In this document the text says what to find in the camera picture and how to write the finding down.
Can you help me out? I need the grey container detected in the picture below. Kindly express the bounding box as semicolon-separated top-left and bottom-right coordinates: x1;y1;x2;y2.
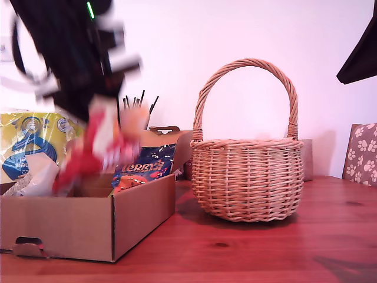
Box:
302;139;313;182

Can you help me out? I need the blue Terry's egg bag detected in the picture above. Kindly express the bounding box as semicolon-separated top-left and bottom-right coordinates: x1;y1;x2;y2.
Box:
111;144;177;195

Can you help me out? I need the red white egg bag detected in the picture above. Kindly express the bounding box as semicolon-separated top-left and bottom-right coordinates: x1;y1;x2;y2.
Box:
52;97;151;196

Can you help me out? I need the brown cardboard box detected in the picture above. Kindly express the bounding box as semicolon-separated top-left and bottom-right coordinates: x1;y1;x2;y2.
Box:
0;126;193;263

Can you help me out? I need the woven wicker basket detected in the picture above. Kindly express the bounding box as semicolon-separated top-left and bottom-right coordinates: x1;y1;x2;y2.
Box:
190;58;305;223

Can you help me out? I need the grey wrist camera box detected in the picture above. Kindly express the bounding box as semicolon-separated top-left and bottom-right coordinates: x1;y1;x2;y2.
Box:
95;19;144;77

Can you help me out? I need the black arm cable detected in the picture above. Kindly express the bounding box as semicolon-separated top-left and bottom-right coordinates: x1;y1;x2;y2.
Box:
11;16;34;76

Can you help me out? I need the paw print chair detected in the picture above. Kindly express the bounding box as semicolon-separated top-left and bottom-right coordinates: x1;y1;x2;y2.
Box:
341;122;377;187

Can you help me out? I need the kitchen towel pack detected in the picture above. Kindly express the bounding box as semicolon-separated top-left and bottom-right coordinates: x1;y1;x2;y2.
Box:
0;111;87;186

